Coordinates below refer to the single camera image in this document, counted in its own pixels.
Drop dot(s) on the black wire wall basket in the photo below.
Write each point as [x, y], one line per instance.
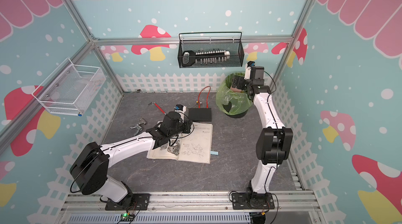
[210, 49]

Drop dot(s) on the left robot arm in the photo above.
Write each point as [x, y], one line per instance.
[90, 169]

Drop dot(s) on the small metal clamp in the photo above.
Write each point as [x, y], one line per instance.
[138, 128]

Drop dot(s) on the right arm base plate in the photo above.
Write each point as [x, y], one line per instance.
[251, 200]

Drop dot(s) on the sketch drawing book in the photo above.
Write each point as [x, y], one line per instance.
[194, 147]

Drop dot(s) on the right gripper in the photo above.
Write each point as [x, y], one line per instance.
[235, 81]

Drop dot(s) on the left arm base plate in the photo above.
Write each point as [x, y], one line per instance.
[139, 202]

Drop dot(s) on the grey slotted cable duct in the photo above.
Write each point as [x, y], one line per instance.
[165, 218]

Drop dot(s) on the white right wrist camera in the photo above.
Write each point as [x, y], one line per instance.
[250, 69]

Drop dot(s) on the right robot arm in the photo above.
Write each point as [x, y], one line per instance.
[274, 143]

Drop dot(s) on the green bagged trash bin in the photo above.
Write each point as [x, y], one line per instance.
[233, 104]

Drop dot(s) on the black socket bit holder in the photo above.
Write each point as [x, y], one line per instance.
[191, 58]

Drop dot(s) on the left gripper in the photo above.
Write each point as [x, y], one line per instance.
[187, 125]

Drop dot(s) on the black flat box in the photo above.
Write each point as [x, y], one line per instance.
[200, 114]

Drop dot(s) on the white wire wall basket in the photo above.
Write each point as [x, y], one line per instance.
[70, 88]

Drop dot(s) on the red handled tool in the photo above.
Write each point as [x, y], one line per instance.
[157, 106]

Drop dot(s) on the green circuit board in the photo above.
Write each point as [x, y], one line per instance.
[127, 217]

